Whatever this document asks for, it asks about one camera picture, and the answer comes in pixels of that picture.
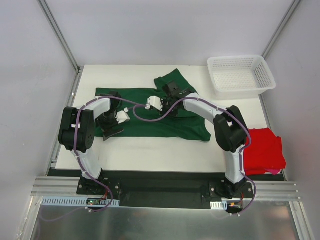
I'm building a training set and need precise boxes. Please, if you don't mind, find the green t shirt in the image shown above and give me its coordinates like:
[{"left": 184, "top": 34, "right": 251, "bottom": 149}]
[{"left": 94, "top": 68, "right": 212, "bottom": 143}]

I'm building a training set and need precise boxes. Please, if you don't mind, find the left white cable duct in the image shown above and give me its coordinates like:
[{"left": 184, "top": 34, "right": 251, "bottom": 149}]
[{"left": 41, "top": 196, "right": 120, "bottom": 208}]

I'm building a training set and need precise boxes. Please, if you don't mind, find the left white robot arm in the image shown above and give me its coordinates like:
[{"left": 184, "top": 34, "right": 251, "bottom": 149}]
[{"left": 58, "top": 91, "right": 130, "bottom": 195}]

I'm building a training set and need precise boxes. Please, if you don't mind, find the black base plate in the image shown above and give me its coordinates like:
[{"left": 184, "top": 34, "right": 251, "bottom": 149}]
[{"left": 76, "top": 170, "right": 254, "bottom": 209}]

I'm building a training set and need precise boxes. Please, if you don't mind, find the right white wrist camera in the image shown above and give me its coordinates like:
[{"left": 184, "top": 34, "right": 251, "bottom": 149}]
[{"left": 144, "top": 96, "right": 163, "bottom": 112}]

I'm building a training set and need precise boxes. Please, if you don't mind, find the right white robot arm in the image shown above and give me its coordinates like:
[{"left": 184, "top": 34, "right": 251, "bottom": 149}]
[{"left": 161, "top": 81, "right": 251, "bottom": 199}]

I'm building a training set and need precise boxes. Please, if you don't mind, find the pink folded t shirt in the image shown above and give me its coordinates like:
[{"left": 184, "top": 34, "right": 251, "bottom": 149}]
[{"left": 265, "top": 169, "right": 281, "bottom": 175}]

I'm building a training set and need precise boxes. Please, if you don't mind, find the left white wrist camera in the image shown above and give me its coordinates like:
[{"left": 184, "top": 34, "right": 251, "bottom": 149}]
[{"left": 115, "top": 107, "right": 131, "bottom": 125}]

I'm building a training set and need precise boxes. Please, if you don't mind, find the white cable duct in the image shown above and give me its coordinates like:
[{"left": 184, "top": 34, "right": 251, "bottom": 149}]
[
  {"left": 41, "top": 196, "right": 120, "bottom": 208},
  {"left": 210, "top": 200, "right": 228, "bottom": 211}
]

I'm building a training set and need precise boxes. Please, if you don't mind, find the white plastic basket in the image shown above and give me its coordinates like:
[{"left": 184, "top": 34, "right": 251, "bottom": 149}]
[{"left": 207, "top": 55, "right": 276, "bottom": 100}]

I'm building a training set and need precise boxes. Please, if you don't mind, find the right white cable duct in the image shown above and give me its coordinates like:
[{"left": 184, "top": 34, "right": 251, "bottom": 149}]
[{"left": 210, "top": 200, "right": 228, "bottom": 211}]

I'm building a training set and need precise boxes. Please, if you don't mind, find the red folded t shirt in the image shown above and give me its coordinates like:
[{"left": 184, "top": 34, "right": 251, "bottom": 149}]
[{"left": 244, "top": 128, "right": 286, "bottom": 176}]

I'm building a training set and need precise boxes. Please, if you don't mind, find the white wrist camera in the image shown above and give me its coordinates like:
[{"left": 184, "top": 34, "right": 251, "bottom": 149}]
[
  {"left": 144, "top": 96, "right": 163, "bottom": 112},
  {"left": 115, "top": 107, "right": 131, "bottom": 125}
]

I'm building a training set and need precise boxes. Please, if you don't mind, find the aluminium frame rail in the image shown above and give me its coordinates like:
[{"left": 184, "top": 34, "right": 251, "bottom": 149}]
[{"left": 31, "top": 176, "right": 302, "bottom": 202}]

